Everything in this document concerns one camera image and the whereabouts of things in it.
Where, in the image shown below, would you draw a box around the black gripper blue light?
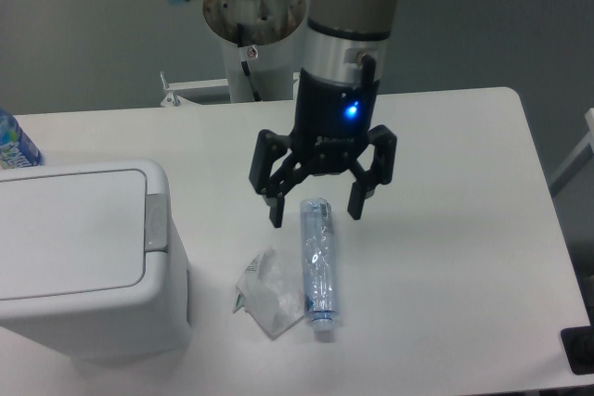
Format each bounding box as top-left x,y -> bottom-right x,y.
249,70 -> 397,228

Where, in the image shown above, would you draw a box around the grey trash can push button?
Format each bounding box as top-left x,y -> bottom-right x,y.
145,194 -> 170,252

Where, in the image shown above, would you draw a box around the white trash can lid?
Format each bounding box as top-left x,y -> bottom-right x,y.
1,171 -> 146,300

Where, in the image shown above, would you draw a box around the white plastic trash can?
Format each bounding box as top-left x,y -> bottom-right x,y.
1,160 -> 192,360

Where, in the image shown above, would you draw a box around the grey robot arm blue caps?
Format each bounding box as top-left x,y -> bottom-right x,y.
169,0 -> 397,226

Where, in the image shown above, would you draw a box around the crushed clear plastic bottle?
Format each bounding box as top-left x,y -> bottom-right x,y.
300,198 -> 340,343

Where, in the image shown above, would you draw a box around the crumpled clear plastic wrapper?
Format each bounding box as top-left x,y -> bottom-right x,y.
232,246 -> 304,340

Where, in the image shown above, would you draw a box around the black clamp at table edge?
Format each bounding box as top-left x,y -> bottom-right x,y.
561,326 -> 593,376

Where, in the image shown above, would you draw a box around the blue labelled water bottle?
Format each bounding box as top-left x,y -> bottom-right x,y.
1,109 -> 44,170

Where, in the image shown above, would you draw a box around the black cable on pedestal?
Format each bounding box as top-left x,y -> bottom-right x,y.
235,22 -> 262,103

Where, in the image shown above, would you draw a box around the white pedestal base frame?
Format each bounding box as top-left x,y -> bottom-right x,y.
158,70 -> 303,109

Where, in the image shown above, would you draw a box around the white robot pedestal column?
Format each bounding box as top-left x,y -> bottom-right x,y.
203,0 -> 305,103

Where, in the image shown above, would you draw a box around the white frame at right edge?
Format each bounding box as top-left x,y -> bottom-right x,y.
549,108 -> 593,198

